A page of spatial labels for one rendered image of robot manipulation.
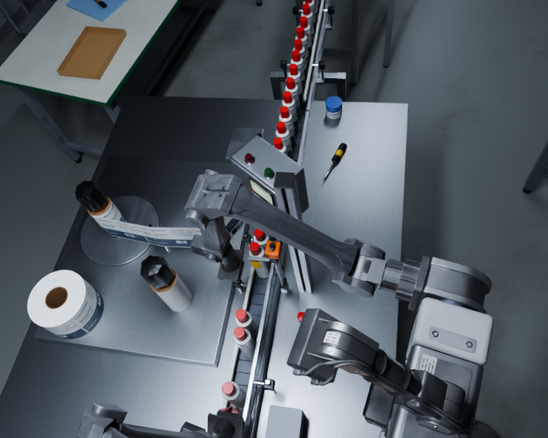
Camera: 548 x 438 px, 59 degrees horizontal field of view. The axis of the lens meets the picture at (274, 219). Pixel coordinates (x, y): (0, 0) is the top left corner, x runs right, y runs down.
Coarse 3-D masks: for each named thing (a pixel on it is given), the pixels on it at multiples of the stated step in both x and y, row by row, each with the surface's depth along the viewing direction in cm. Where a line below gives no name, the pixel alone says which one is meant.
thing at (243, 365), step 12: (300, 120) 204; (300, 132) 201; (276, 276) 170; (252, 288) 169; (264, 288) 168; (252, 300) 166; (252, 312) 164; (264, 324) 162; (264, 336) 159; (240, 360) 157; (252, 360) 156; (240, 372) 155; (240, 384) 153; (252, 396) 150; (252, 408) 151
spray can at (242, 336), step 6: (234, 330) 141; (240, 330) 140; (246, 330) 144; (234, 336) 144; (240, 336) 139; (246, 336) 142; (240, 342) 143; (246, 342) 143; (252, 342) 147; (240, 348) 148; (246, 348) 147; (252, 348) 149; (246, 354) 152; (252, 354) 153
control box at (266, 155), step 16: (256, 144) 124; (240, 160) 122; (256, 160) 121; (272, 160) 121; (288, 160) 120; (240, 176) 127; (256, 176) 119; (256, 192) 126; (272, 192) 117; (304, 192) 127; (304, 208) 132
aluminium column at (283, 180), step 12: (276, 180) 114; (288, 180) 114; (276, 192) 115; (288, 192) 114; (288, 204) 120; (300, 216) 129; (300, 252) 142; (300, 264) 152; (300, 276) 159; (300, 288) 167
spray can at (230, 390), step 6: (228, 384) 133; (234, 384) 137; (222, 390) 133; (228, 390) 132; (234, 390) 134; (240, 390) 137; (228, 396) 135; (234, 396) 135; (240, 396) 138; (234, 402) 139; (240, 402) 141; (240, 408) 148
